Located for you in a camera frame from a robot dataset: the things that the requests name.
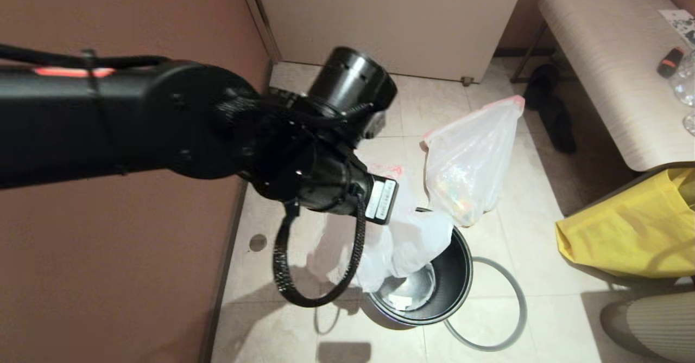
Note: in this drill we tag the printed paper card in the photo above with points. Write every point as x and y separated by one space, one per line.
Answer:
678 24

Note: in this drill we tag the small metal door stop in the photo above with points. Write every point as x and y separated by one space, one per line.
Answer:
466 81

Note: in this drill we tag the dark baseboard strip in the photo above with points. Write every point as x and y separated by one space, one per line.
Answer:
222 287

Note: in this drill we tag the yellow fabric bag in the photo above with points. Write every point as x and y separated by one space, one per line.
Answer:
624 238

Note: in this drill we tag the clear drinking glass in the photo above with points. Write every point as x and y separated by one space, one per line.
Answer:
690 124
685 83

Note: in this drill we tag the beige wood-grain bench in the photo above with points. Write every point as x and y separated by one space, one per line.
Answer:
608 70

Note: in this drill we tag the black round trash bin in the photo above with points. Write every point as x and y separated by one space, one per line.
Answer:
453 276

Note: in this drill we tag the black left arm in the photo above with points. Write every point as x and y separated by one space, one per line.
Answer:
136 124

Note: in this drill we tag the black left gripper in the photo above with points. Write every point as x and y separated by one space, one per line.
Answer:
347 184

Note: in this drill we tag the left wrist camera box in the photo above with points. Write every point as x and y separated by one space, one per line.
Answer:
372 125

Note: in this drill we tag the black remote with red button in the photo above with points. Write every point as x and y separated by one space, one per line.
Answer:
670 63

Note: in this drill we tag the white door panel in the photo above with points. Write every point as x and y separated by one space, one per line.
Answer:
434 21

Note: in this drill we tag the white trash bag with rubbish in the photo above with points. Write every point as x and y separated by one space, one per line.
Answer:
472 157

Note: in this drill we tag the black slipper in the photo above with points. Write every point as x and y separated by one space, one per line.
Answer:
543 78
559 127

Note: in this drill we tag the round metal floor drain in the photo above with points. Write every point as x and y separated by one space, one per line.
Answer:
258 242

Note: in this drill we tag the white red-printed bag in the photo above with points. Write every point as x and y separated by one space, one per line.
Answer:
418 238

